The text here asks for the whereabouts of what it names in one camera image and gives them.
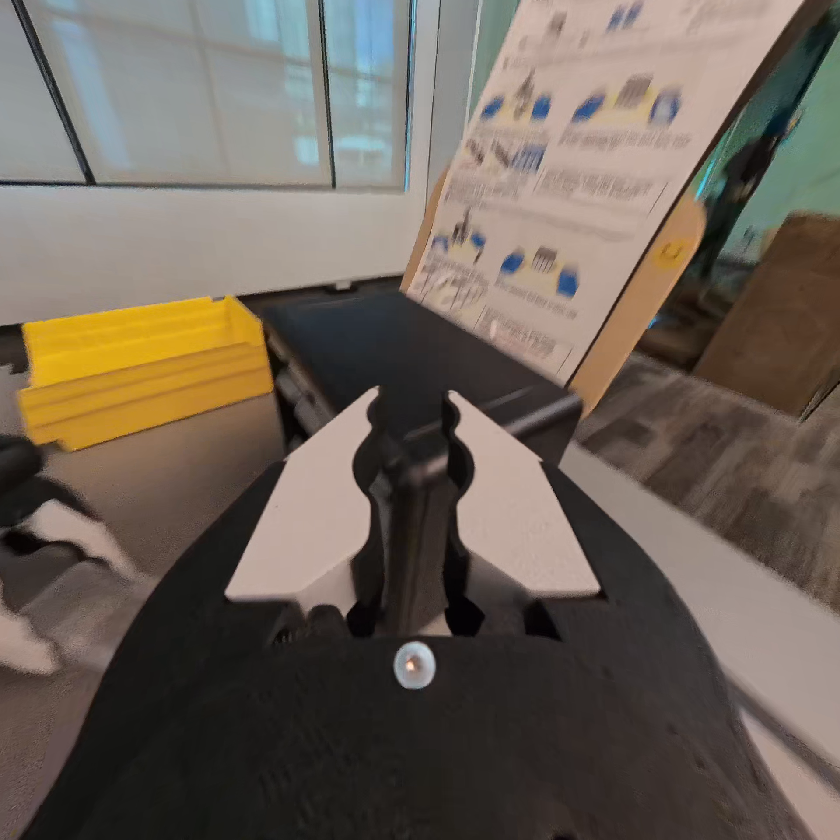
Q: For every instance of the glass window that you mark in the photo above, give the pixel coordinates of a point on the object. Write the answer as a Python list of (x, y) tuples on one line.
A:
[(197, 85)]

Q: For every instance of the printed instruction poster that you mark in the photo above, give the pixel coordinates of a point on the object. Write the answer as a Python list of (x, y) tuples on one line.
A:
[(571, 170)]

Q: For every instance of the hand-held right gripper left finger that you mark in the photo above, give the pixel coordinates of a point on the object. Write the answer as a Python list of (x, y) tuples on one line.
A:
[(298, 525)]

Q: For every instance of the black tray with clear boxes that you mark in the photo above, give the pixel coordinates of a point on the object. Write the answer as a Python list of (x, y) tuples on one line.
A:
[(394, 341)]

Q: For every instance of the brown backing board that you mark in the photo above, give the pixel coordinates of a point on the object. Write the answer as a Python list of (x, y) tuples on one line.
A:
[(646, 308)]

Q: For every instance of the yellow plastic bin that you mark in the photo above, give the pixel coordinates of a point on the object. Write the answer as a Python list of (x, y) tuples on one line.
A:
[(138, 367)]

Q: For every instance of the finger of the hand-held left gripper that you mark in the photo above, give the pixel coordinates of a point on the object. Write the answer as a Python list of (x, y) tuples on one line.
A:
[(79, 535), (23, 636)]

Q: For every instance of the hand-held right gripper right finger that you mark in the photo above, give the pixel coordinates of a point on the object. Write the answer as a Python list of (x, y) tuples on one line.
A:
[(525, 525)]

